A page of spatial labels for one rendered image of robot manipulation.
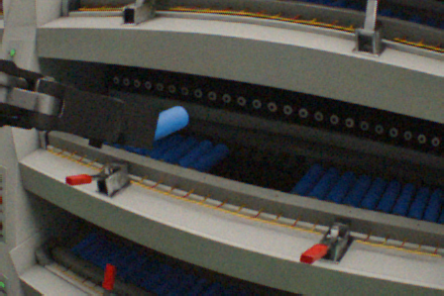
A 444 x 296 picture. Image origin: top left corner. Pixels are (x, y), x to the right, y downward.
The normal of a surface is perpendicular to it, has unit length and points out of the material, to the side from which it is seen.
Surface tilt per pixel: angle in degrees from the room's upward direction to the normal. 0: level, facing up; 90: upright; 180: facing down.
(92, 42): 112
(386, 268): 23
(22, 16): 90
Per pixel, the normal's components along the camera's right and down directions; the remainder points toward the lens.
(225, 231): -0.04, -0.91
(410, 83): -0.51, 0.37
